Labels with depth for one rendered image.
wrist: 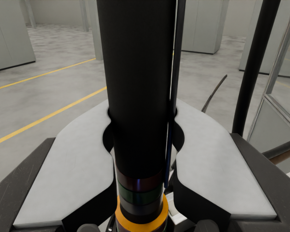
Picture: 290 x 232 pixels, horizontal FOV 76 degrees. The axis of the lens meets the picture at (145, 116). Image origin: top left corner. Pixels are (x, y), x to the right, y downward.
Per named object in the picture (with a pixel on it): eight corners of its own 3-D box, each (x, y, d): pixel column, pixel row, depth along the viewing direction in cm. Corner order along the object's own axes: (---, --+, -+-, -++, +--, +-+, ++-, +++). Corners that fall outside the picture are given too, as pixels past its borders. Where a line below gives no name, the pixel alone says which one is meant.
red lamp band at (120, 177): (150, 149, 15) (150, 137, 14) (174, 179, 12) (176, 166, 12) (110, 163, 14) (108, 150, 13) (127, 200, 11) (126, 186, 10)
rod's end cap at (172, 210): (176, 204, 20) (177, 192, 19) (188, 221, 18) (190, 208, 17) (159, 212, 19) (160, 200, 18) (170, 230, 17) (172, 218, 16)
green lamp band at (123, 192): (150, 161, 16) (150, 150, 15) (172, 192, 13) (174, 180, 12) (112, 175, 14) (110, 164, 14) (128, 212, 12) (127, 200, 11)
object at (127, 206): (150, 171, 16) (150, 161, 16) (171, 203, 14) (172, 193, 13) (113, 186, 15) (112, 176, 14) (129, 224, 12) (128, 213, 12)
